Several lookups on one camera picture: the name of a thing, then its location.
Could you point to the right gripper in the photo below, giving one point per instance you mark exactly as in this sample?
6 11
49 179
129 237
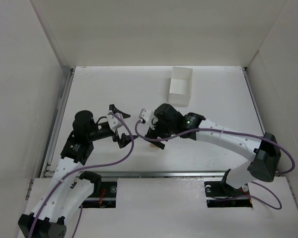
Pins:
155 130

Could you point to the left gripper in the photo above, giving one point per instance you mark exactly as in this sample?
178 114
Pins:
114 134

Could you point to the light wood block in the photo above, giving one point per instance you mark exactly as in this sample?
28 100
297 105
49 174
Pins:
154 146

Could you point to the white perforated box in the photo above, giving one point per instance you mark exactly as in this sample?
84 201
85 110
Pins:
180 89

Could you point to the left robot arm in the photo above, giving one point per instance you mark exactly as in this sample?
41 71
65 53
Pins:
73 181

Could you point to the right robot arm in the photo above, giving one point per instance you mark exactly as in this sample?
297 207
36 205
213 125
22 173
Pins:
261 152

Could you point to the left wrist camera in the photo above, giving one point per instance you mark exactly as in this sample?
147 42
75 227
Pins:
113 121

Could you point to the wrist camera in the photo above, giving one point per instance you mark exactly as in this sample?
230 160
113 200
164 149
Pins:
113 121
147 116

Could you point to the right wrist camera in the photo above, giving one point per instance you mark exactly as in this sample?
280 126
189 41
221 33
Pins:
147 116

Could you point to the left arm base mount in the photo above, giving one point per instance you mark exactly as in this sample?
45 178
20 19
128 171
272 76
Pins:
104 192

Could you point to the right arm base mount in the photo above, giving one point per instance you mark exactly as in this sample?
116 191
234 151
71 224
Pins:
220 195

